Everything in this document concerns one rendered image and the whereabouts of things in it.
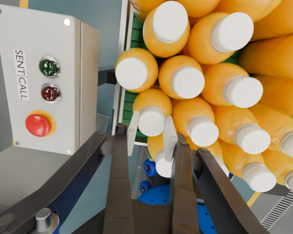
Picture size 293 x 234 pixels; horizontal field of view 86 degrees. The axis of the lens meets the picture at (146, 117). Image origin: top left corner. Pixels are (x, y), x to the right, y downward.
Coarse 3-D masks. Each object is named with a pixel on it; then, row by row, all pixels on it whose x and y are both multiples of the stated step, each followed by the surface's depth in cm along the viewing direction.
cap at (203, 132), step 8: (200, 120) 22; (208, 120) 22; (192, 128) 22; (200, 128) 22; (208, 128) 21; (216, 128) 21; (192, 136) 22; (200, 136) 22; (208, 136) 22; (216, 136) 22; (200, 144) 22; (208, 144) 22
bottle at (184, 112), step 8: (176, 104) 29; (184, 104) 26; (192, 104) 25; (200, 104) 25; (208, 104) 27; (176, 112) 27; (184, 112) 25; (192, 112) 24; (200, 112) 24; (208, 112) 24; (176, 120) 27; (184, 120) 25; (192, 120) 23; (176, 128) 29; (184, 128) 25
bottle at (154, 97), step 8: (152, 88) 28; (160, 88) 31; (144, 96) 25; (152, 96) 25; (160, 96) 25; (136, 104) 26; (144, 104) 24; (152, 104) 24; (160, 104) 24; (168, 104) 26; (168, 112) 25
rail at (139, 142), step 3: (135, 138) 39; (138, 138) 39; (141, 138) 40; (144, 138) 40; (135, 141) 38; (138, 141) 38; (141, 141) 38; (144, 141) 38; (138, 144) 38; (141, 144) 38; (144, 144) 38
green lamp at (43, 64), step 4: (44, 60) 20; (48, 60) 20; (52, 60) 20; (40, 64) 20; (44, 64) 20; (48, 64) 20; (52, 64) 20; (40, 68) 20; (44, 68) 20; (48, 68) 20; (52, 68) 20; (56, 68) 20; (44, 72) 20; (48, 72) 20; (52, 72) 20; (56, 72) 21
